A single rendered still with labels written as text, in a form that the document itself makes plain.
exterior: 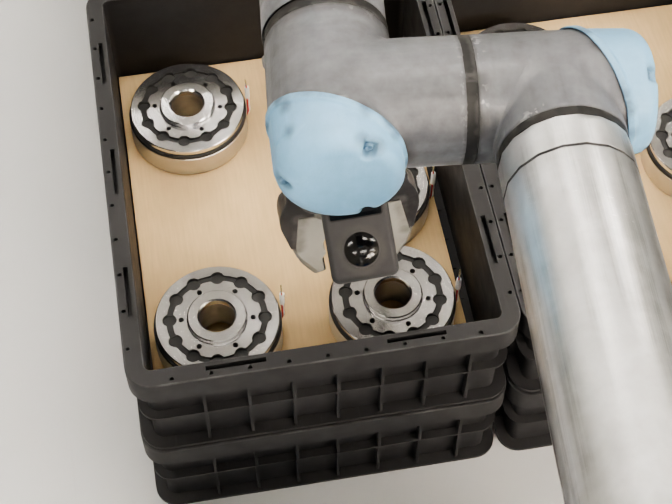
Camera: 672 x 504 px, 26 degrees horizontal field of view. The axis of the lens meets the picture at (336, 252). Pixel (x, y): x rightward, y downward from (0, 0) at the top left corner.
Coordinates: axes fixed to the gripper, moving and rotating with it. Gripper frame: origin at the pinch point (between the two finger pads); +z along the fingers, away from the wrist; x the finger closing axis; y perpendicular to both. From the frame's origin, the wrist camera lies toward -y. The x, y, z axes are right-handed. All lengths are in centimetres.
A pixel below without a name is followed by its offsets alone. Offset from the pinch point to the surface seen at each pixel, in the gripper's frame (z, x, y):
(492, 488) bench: 22.8, -8.7, -11.2
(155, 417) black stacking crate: 3.8, 17.3, -8.0
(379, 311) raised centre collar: 5.5, -1.4, -1.6
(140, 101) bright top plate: 4.8, 15.3, 23.8
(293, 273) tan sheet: 8.8, 4.8, 5.5
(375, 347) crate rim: -0.9, -0.1, -8.2
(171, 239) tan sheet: 8.1, 14.5, 10.8
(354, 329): 5.8, 0.9, -2.6
